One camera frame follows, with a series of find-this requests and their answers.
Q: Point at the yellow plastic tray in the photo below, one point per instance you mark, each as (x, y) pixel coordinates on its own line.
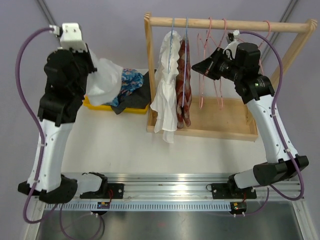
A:
(130, 110)

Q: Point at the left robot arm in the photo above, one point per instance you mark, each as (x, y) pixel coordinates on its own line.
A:
(67, 71)

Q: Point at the grey polka dot skirt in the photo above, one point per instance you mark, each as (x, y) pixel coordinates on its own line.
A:
(139, 99)

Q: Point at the aluminium frame post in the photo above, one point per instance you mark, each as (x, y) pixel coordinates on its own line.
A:
(284, 19)
(47, 13)

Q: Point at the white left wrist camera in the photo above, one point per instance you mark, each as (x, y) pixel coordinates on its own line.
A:
(70, 37)

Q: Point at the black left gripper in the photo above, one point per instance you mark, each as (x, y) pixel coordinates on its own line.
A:
(87, 55)

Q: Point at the blue floral skirt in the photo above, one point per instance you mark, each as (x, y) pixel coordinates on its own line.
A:
(131, 80)

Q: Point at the aluminium mounting rail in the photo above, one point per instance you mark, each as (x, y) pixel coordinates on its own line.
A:
(178, 207)

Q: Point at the red plaid skirt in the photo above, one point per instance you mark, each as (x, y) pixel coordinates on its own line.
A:
(183, 114)

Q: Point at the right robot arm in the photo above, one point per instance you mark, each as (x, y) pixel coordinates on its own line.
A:
(241, 66)

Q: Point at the white ruffled skirt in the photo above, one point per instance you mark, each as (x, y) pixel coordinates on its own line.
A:
(165, 100)

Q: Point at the wooden clothes rack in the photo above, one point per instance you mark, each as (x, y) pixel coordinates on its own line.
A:
(234, 121)

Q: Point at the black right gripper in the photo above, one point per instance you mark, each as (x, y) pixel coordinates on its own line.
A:
(212, 63)

